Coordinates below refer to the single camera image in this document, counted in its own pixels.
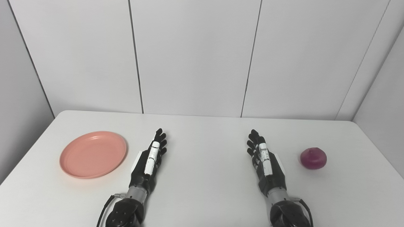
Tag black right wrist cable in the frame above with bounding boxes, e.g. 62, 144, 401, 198
290, 197, 314, 227

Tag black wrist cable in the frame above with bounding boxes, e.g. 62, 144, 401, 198
96, 194, 127, 227
290, 197, 314, 227

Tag pink round plate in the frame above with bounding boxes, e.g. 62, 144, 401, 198
59, 131, 128, 179

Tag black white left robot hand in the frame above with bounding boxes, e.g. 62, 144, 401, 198
130, 128, 168, 193

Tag purple red onion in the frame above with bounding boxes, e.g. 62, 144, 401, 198
300, 147, 327, 170

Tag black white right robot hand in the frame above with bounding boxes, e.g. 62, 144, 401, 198
247, 129, 288, 196

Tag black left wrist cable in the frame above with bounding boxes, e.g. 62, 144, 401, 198
96, 194, 127, 227

